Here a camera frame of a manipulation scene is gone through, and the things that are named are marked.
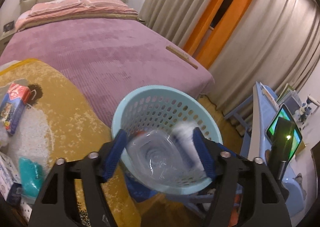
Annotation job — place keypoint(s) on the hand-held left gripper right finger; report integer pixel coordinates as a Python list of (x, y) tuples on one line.
[(202, 154)]

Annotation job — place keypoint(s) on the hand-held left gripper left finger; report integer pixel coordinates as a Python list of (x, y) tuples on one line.
[(115, 154)]

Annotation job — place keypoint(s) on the clear plastic container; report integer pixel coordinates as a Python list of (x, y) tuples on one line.
[(155, 157)]

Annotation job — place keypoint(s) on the light blue perforated basket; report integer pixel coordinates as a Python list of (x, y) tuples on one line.
[(160, 114)]

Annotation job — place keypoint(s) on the yellow panda blanket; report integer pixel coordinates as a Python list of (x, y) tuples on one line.
[(75, 117)]

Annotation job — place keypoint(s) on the light blue plastic chair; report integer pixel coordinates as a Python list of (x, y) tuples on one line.
[(260, 122)]

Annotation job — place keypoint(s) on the black smartphone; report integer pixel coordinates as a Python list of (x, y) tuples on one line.
[(281, 142)]

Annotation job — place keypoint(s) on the tablet with green screen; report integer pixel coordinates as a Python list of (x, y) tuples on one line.
[(277, 119)]

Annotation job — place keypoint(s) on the teal plastic packet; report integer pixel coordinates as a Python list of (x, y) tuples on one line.
[(30, 177)]

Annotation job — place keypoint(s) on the wooden bed brush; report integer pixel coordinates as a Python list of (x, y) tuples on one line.
[(180, 55)]

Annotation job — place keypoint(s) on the row of books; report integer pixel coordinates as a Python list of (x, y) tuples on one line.
[(287, 94)]

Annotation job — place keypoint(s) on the purple bed cover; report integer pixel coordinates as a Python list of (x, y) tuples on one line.
[(100, 49)]

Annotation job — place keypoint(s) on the white cardboard box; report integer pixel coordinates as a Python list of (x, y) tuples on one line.
[(6, 174)]

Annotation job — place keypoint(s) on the blue and red carton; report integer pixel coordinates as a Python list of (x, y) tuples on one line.
[(15, 107)]

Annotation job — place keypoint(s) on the beige curtain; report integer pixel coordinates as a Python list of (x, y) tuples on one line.
[(175, 4), (262, 42)]

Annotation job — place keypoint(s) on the orange curtain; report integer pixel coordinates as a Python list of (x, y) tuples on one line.
[(230, 29), (212, 9)]

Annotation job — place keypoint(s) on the pink folded quilt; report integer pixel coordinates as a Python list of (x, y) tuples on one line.
[(75, 15)]

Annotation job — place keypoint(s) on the pink pillow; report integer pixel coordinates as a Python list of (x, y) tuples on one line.
[(100, 1), (55, 5)]

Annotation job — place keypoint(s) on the beige nightstand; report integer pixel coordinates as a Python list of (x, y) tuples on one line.
[(5, 42)]

